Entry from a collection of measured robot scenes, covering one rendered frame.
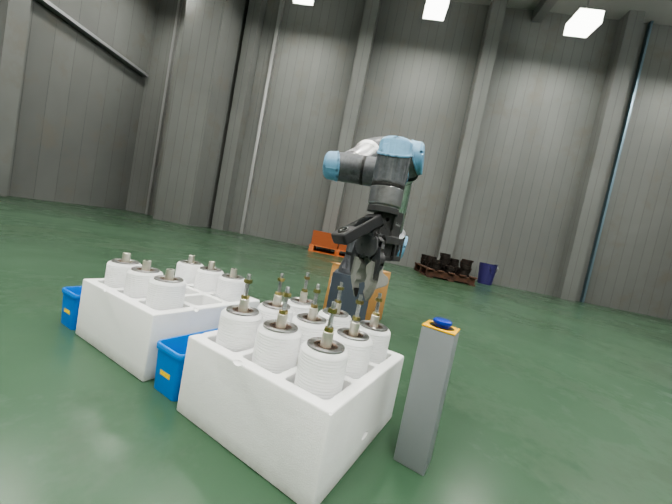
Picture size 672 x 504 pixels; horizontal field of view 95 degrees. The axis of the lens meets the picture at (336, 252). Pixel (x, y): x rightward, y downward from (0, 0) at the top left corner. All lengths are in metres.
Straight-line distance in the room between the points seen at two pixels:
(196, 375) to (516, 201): 7.95
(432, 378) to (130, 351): 0.77
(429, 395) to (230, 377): 0.42
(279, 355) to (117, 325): 0.55
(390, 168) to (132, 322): 0.77
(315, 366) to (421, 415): 0.28
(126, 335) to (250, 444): 0.49
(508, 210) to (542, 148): 1.56
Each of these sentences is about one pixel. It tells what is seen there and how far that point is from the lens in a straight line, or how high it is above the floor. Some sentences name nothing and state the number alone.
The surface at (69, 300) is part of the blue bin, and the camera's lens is 1.34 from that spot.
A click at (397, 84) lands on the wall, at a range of 8.42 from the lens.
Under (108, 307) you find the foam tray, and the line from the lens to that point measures 1.11.
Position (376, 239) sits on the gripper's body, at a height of 0.48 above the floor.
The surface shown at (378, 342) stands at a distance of 0.80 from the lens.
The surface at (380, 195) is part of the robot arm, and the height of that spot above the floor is 0.57.
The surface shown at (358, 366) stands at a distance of 0.72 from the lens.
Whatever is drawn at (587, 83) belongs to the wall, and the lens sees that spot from 9.58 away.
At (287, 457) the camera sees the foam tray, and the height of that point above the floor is 0.07.
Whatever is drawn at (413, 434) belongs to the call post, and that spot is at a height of 0.08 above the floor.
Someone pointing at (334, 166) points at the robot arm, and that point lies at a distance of 0.81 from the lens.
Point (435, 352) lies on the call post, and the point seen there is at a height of 0.26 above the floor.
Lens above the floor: 0.47
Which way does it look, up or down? 3 degrees down
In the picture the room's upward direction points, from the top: 11 degrees clockwise
